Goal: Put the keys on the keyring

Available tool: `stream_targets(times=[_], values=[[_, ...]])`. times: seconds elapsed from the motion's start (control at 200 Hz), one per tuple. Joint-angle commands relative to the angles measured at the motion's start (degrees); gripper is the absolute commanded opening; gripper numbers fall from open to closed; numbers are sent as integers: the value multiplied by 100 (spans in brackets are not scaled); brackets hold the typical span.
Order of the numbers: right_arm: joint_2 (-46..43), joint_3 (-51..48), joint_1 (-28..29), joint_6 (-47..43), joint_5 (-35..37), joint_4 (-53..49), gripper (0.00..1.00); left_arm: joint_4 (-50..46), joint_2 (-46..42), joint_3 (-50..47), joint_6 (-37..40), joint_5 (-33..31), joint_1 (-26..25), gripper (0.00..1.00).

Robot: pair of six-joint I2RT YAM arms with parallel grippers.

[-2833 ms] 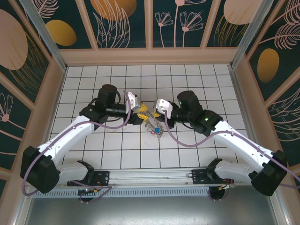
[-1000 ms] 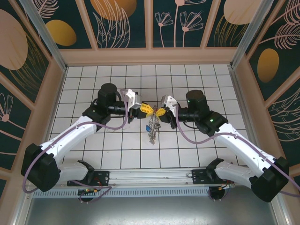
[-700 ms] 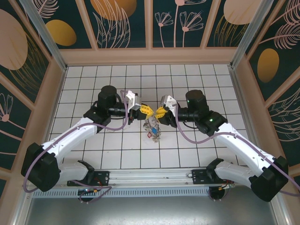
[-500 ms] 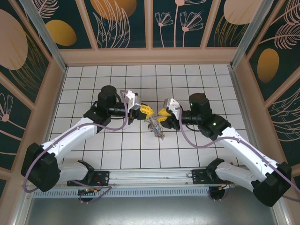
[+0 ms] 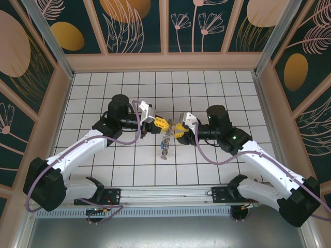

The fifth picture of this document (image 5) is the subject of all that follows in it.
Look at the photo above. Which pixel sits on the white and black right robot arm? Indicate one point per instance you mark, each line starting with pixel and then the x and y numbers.
pixel 266 165

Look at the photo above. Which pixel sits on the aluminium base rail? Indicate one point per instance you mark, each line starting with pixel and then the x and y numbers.
pixel 168 193

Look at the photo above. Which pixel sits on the aluminium corner post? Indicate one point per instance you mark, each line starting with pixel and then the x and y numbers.
pixel 47 33
pixel 276 33

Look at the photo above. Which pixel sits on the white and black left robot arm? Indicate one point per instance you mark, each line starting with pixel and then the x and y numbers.
pixel 85 144

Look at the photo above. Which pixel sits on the aluminium side rail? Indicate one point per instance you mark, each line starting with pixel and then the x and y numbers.
pixel 264 103

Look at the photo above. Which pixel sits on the grey metal sheet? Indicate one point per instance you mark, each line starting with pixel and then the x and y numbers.
pixel 168 232

